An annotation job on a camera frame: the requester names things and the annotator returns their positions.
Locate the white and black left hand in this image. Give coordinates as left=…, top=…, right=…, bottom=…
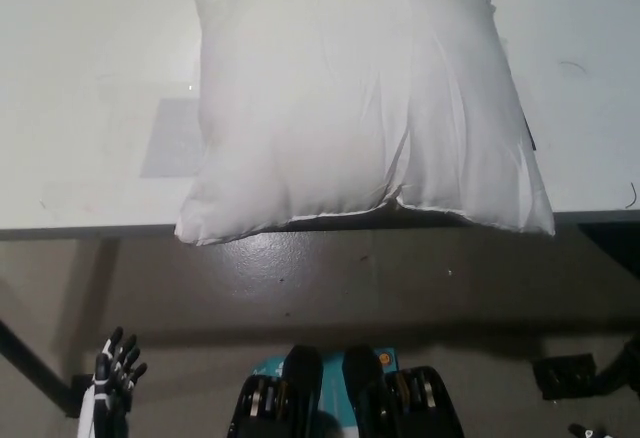
left=77, top=326, right=149, bottom=438

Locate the clear plastic sleeve with paper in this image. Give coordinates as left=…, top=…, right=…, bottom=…
left=139, top=97, right=205, bottom=179

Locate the black table leg bar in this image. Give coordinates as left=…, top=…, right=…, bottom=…
left=0, top=317, right=74, bottom=405

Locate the white pillow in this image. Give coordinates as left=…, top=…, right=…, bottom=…
left=173, top=0, right=557, bottom=248

